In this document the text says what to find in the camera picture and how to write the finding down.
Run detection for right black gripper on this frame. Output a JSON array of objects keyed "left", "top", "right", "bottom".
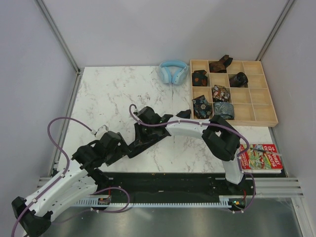
[{"left": 134, "top": 121, "right": 155, "bottom": 147}]

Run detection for dark blue striped tie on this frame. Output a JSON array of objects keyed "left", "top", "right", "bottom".
[{"left": 127, "top": 110, "right": 192, "bottom": 159}]

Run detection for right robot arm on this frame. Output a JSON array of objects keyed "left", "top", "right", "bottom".
[{"left": 129, "top": 104, "right": 249, "bottom": 195}]

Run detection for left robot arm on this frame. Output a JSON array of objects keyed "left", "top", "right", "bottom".
[{"left": 11, "top": 131, "right": 129, "bottom": 237}]

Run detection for blue hexagon rolled tie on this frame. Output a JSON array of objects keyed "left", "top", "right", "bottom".
[{"left": 192, "top": 95, "right": 213, "bottom": 119}]

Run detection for light blue headphones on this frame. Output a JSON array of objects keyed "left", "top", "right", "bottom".
[{"left": 158, "top": 60, "right": 189, "bottom": 85}]

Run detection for black orange-dotted rolled tie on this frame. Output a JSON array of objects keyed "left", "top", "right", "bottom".
[{"left": 192, "top": 70, "right": 208, "bottom": 86}]

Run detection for grey blue rolled tie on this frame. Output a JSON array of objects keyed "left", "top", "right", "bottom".
[{"left": 214, "top": 102, "right": 235, "bottom": 120}]

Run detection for colourful patchwork rolled tie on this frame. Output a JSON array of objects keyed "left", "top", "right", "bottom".
[{"left": 212, "top": 85, "right": 231, "bottom": 102}]

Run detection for brown rolled tie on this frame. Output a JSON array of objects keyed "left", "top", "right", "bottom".
[{"left": 209, "top": 55, "right": 233, "bottom": 73}]

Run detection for wooden compartment tray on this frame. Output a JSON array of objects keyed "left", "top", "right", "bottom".
[{"left": 189, "top": 59, "right": 278, "bottom": 127}]

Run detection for dark glossy rolled tie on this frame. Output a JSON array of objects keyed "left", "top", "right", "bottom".
[{"left": 229, "top": 72, "right": 248, "bottom": 87}]

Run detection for red children's book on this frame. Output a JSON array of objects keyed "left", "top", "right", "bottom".
[{"left": 239, "top": 144, "right": 283, "bottom": 174}]

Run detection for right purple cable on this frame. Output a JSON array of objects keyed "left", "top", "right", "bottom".
[{"left": 128, "top": 104, "right": 257, "bottom": 214}]

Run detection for purple cable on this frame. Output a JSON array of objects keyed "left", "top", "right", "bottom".
[
  {"left": 11, "top": 116, "right": 131, "bottom": 237},
  {"left": 128, "top": 104, "right": 257, "bottom": 214}
]

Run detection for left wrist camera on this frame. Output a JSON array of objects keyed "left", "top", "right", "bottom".
[{"left": 97, "top": 124, "right": 109, "bottom": 133}]

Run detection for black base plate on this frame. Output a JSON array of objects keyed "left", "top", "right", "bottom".
[{"left": 97, "top": 172, "right": 255, "bottom": 198}]

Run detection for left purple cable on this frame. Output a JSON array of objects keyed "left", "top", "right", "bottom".
[{"left": 11, "top": 116, "right": 131, "bottom": 237}]

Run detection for white slotted cable duct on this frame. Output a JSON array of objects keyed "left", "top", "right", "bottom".
[{"left": 72, "top": 193, "right": 246, "bottom": 209}]

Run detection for aluminium rail frame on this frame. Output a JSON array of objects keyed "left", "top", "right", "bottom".
[{"left": 23, "top": 71, "right": 305, "bottom": 237}]

